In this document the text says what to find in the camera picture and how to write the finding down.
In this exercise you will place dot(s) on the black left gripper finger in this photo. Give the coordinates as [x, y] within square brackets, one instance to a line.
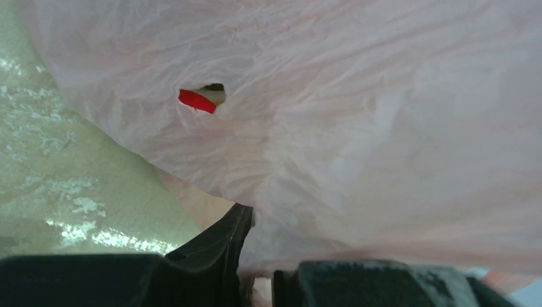
[208, 263]

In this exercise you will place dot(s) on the pink plastic bag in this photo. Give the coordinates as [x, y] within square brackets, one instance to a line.
[402, 131]

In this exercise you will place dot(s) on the red fake apple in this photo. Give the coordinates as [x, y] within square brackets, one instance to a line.
[196, 101]

